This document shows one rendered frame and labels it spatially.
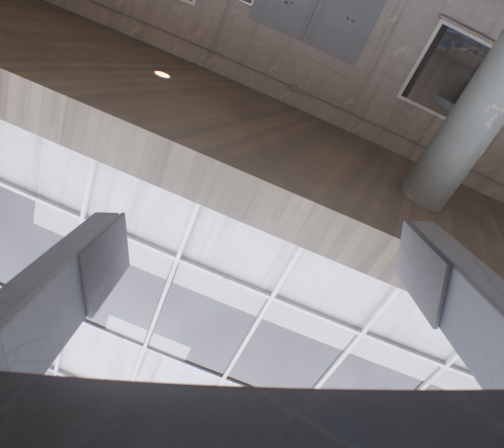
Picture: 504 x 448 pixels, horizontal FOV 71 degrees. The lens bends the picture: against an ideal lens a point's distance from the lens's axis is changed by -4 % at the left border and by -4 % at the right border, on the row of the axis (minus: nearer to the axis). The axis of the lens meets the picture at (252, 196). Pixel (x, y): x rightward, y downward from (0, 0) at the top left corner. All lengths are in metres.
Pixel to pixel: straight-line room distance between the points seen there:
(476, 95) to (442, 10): 2.28
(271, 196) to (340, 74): 3.57
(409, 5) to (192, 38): 3.55
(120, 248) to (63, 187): 4.62
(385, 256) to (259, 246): 1.39
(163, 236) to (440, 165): 3.47
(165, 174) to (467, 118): 3.46
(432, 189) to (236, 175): 2.62
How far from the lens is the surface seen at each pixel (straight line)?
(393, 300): 4.79
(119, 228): 0.16
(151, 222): 4.45
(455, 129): 4.92
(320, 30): 6.47
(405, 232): 0.17
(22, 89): 4.11
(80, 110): 3.81
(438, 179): 4.98
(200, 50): 6.77
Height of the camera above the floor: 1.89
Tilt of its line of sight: 27 degrees up
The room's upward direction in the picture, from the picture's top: 155 degrees counter-clockwise
